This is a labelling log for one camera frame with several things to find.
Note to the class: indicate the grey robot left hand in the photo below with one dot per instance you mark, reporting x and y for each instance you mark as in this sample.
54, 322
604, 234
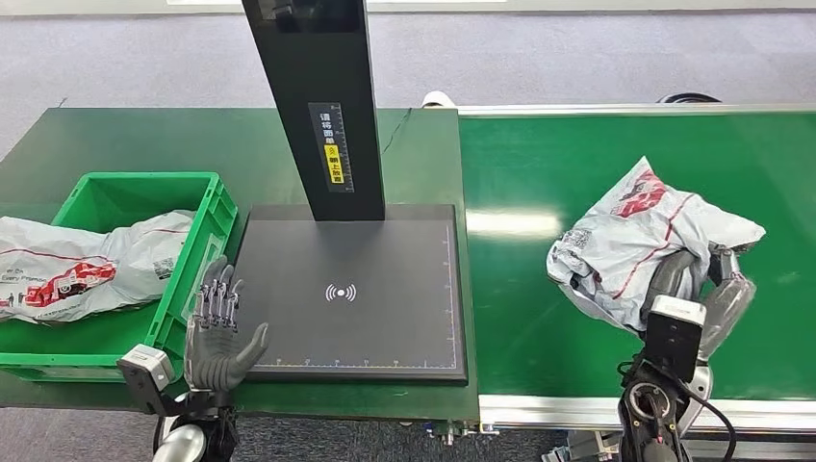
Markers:
213, 357

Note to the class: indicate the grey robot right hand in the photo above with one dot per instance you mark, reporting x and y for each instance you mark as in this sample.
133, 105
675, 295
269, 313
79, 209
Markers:
727, 306

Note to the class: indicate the grey courier bag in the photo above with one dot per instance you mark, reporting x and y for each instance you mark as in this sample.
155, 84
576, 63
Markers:
76, 268
625, 248

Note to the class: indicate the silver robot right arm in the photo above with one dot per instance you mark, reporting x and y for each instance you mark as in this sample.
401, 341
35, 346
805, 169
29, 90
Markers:
656, 414

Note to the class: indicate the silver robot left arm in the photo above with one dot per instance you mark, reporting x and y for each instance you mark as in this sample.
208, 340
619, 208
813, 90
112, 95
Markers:
191, 437

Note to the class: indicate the black inbound scanner machine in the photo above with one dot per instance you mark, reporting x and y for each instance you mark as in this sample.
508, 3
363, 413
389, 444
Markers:
382, 268

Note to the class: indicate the green conveyor belt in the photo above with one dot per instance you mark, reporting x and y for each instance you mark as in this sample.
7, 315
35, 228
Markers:
523, 306

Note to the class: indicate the green plastic crate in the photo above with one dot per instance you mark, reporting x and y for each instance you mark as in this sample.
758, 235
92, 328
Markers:
115, 344

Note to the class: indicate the grey courier bag, long red line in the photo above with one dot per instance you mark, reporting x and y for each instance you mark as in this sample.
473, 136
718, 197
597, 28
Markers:
76, 268

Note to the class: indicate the black yellow label sticker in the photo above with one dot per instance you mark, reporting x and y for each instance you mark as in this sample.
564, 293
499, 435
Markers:
333, 150

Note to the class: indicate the white round cap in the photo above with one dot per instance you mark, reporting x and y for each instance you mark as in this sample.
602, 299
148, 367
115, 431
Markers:
438, 100

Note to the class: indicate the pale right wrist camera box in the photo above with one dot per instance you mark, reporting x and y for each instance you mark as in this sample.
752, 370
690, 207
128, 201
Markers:
676, 338

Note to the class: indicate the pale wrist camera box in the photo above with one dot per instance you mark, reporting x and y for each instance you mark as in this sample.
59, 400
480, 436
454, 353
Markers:
676, 338
146, 373

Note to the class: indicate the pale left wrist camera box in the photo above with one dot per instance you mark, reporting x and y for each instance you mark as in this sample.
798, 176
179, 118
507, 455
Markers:
146, 373

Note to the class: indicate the small metal bracket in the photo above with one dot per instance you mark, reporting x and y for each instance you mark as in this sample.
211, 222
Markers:
462, 433

